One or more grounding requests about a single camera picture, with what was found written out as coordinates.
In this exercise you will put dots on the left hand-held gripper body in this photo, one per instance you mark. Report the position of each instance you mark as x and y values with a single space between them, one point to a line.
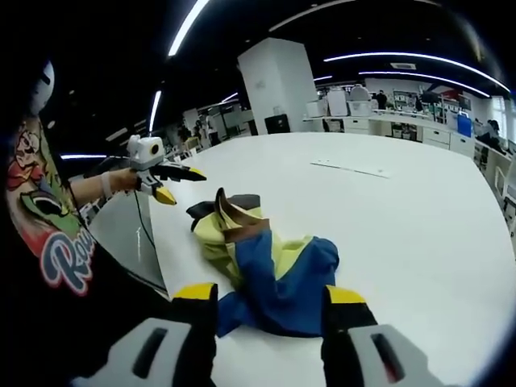
143 155

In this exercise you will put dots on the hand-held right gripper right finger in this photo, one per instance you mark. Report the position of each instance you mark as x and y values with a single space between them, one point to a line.
363 342

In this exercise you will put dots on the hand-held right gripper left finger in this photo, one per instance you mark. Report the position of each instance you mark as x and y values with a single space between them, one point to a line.
169 346

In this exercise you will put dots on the blue and yellow garment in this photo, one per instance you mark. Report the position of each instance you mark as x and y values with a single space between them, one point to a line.
258 274

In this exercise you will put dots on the white template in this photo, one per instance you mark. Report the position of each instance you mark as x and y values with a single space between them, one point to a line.
350 168

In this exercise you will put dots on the person's left hand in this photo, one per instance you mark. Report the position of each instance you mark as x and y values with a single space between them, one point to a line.
121 181

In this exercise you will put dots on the white worn device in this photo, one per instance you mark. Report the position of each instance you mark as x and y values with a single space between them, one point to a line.
43 90

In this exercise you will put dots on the white square pillar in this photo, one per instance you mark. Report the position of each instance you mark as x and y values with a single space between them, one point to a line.
278 84

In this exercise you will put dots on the long ceiling light strip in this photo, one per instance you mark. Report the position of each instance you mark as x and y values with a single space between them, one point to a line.
187 26
415 62

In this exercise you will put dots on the person in black graphic shirt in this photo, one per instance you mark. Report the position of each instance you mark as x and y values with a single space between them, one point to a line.
48 282

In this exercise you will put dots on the white appliance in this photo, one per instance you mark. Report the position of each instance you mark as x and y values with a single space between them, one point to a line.
359 101

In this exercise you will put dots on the white chair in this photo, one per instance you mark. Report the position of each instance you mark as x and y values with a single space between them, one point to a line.
506 193

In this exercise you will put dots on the white cabinet counter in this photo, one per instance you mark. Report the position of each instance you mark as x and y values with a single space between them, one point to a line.
403 125

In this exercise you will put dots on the blue plastic container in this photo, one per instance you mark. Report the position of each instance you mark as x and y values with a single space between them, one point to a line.
464 124

